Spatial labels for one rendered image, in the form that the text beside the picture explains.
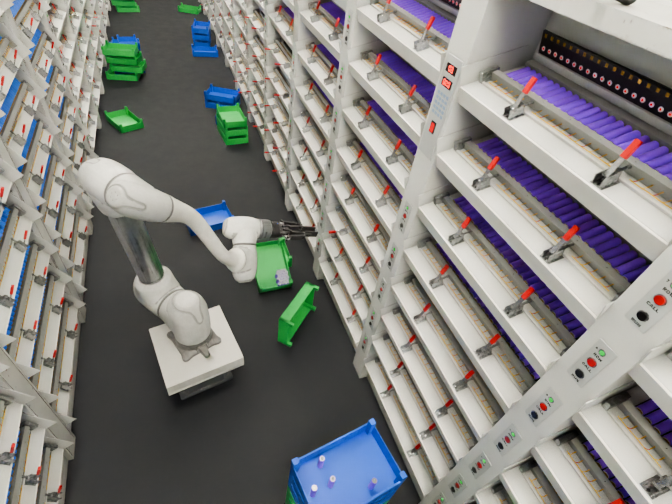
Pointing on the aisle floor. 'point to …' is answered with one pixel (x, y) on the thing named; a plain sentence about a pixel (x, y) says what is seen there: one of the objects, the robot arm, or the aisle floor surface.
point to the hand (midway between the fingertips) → (309, 231)
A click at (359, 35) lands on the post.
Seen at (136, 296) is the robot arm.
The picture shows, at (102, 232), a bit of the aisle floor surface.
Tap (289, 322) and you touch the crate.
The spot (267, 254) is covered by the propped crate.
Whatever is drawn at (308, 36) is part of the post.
